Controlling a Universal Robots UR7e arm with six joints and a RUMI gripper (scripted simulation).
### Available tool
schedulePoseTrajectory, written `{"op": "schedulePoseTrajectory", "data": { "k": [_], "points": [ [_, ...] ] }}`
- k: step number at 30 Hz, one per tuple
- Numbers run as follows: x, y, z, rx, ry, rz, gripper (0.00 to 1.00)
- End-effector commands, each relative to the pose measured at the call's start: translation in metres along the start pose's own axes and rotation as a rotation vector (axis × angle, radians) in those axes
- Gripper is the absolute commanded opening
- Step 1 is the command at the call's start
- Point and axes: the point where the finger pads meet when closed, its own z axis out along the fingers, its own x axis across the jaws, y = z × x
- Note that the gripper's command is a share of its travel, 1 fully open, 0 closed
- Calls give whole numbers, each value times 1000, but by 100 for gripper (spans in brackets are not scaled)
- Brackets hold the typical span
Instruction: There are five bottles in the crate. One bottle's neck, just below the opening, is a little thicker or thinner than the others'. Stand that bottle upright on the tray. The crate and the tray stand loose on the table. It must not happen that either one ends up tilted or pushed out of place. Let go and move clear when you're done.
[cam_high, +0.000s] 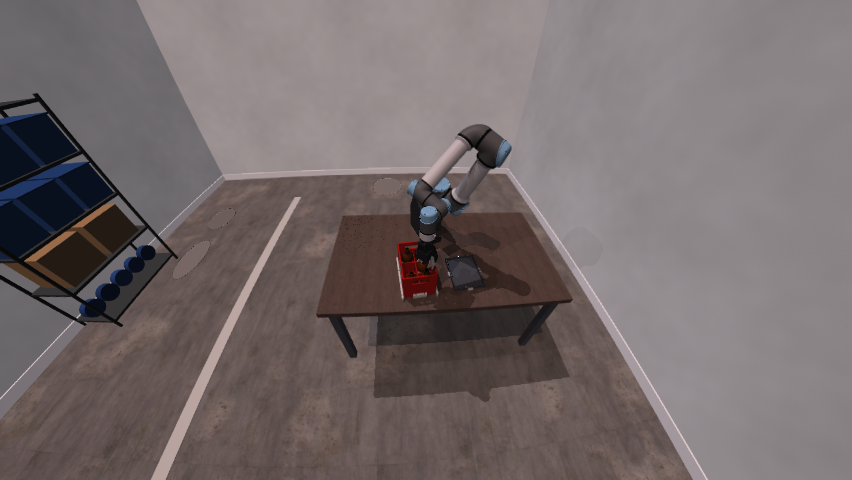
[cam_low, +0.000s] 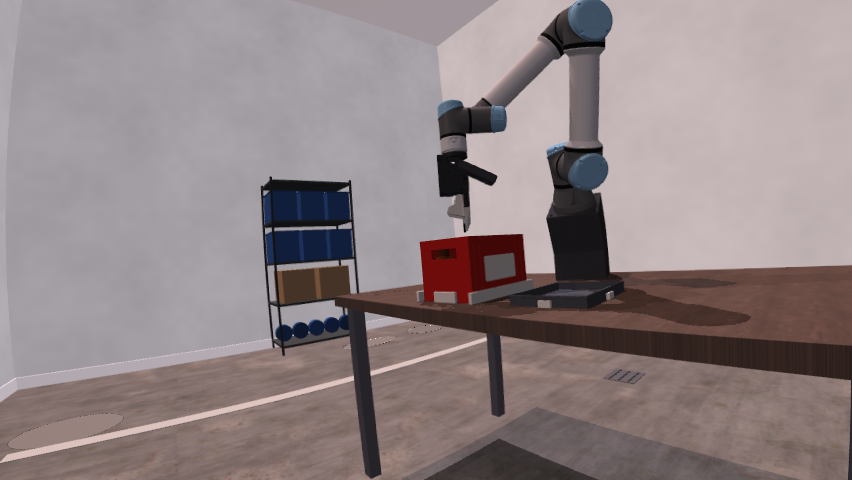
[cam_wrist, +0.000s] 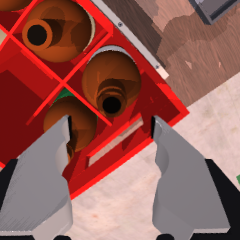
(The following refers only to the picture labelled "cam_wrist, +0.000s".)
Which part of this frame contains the red crate with dividers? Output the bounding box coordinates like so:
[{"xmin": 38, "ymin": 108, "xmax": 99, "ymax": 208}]
[{"xmin": 0, "ymin": 0, "xmax": 190, "ymax": 200}]

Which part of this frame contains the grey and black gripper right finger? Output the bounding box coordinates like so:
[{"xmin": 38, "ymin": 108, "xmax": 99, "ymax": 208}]
[{"xmin": 151, "ymin": 115, "xmax": 240, "ymax": 240}]

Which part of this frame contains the grey square tray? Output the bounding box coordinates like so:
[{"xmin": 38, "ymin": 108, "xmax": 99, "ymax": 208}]
[{"xmin": 188, "ymin": 0, "xmax": 240, "ymax": 25}]

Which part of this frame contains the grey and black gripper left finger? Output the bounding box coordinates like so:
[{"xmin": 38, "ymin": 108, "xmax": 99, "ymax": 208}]
[{"xmin": 0, "ymin": 115, "xmax": 73, "ymax": 240}]

